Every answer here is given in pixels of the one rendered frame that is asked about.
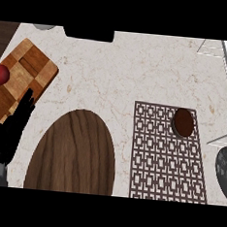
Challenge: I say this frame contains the brown patterned placemat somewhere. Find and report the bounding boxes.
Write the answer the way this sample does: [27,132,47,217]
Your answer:
[125,100,217,206]

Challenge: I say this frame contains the red tomato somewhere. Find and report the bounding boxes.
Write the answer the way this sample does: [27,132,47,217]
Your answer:
[0,64,12,87]

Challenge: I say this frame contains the dark brown bell pepper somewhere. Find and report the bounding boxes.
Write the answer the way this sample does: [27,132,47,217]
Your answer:
[170,106,198,139]

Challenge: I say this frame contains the grey round object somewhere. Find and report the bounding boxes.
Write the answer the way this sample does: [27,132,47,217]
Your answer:
[31,22,58,33]

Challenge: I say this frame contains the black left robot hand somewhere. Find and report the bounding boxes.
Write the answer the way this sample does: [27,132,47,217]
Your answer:
[0,85,38,172]

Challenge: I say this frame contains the checkered wooden cutting board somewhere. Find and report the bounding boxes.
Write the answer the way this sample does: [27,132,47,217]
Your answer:
[0,36,62,173]

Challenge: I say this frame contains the oval dark wooden board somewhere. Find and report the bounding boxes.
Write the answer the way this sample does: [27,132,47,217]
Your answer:
[22,103,121,197]

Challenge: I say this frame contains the black appliance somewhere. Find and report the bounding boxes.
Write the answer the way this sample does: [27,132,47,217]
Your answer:
[62,25,115,44]

